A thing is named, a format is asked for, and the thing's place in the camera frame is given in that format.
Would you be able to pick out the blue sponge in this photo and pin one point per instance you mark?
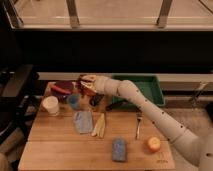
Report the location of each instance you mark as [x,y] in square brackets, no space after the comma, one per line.
[119,150]

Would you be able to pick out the green plastic tray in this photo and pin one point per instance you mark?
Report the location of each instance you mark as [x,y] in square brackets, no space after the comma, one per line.
[148,85]

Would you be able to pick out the red orange bowl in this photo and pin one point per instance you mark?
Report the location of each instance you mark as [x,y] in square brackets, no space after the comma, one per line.
[89,92]

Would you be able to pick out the dark purple grapes bunch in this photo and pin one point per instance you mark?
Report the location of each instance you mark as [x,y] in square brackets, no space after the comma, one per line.
[79,86]

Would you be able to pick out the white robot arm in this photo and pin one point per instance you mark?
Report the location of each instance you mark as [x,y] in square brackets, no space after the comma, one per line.
[196,150]

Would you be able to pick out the white paper cup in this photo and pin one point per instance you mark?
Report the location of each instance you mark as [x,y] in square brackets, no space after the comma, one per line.
[51,104]

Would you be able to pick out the black chair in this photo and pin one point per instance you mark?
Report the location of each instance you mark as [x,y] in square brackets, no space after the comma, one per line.
[16,94]

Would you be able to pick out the blue small cup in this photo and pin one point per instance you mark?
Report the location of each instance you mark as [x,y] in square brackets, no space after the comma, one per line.
[73,101]

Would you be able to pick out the black rectangular box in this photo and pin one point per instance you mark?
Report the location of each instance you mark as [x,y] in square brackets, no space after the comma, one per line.
[95,100]

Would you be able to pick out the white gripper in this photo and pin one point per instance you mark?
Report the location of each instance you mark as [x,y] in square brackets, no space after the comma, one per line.
[100,83]

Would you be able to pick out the orange fruit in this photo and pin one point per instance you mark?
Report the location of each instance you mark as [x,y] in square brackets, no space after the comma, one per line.
[154,144]

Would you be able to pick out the dark maroon bowl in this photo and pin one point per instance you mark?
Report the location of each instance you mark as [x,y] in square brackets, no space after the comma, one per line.
[61,89]

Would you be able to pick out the metal fork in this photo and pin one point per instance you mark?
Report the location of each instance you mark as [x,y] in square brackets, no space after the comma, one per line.
[139,119]

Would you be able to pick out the peeled banana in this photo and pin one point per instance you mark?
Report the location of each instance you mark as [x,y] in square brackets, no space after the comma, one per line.
[99,127]

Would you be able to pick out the light blue cloth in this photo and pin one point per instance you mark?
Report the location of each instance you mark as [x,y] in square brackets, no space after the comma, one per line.
[83,122]

